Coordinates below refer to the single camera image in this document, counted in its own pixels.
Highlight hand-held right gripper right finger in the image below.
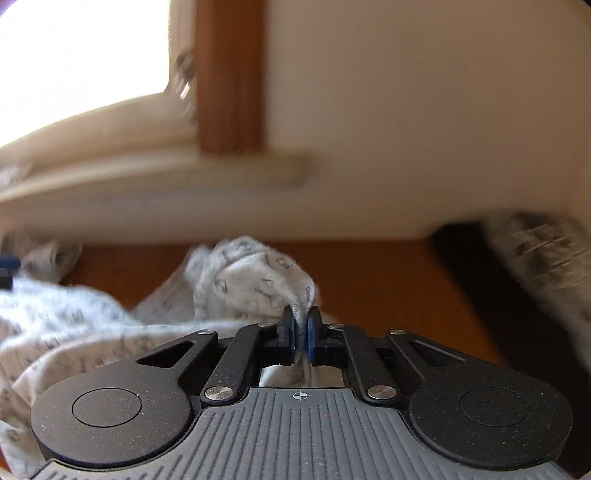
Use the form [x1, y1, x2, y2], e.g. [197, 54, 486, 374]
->
[305, 306, 467, 408]

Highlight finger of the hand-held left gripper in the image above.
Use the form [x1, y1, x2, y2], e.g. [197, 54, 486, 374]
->
[0, 255, 22, 291]

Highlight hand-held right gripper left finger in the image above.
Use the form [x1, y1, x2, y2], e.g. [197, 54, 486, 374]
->
[137, 306, 302, 408]

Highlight white checker-print garment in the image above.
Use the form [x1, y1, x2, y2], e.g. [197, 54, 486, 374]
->
[0, 231, 347, 480]

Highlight beige window sill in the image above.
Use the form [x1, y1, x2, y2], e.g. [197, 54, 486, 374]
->
[0, 150, 321, 206]

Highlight black cloth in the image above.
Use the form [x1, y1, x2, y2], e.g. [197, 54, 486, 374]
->
[430, 222, 591, 478]

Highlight window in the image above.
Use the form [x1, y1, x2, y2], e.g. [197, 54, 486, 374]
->
[0, 0, 197, 153]

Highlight grey printed folded cloth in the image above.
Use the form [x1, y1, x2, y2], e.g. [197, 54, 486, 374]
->
[480, 209, 591, 324]

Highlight brown wooden window trim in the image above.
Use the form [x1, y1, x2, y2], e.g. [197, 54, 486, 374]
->
[194, 0, 269, 154]

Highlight clear blind cord pull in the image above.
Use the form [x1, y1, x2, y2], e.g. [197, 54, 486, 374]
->
[172, 50, 200, 126]

